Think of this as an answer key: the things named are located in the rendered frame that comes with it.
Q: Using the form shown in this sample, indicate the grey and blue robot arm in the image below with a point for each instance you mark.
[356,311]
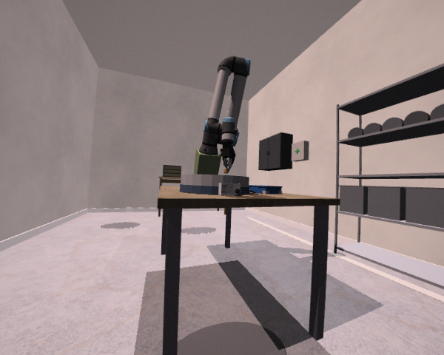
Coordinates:
[214,132]

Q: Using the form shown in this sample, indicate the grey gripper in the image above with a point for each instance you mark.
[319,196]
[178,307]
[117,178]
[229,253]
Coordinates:
[226,152]

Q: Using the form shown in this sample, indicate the blue crate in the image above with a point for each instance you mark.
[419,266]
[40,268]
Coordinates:
[265,189]

